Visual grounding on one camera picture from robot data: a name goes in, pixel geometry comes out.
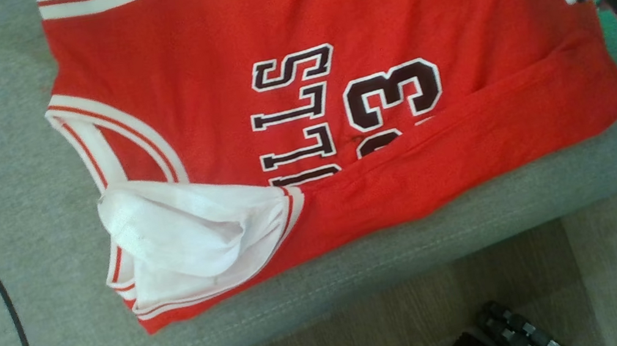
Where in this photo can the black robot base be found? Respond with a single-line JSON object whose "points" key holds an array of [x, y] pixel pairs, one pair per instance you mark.
{"points": [[520, 334]]}

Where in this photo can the red basketball jersey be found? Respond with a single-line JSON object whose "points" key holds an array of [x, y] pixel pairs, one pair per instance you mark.
{"points": [[383, 19]]}

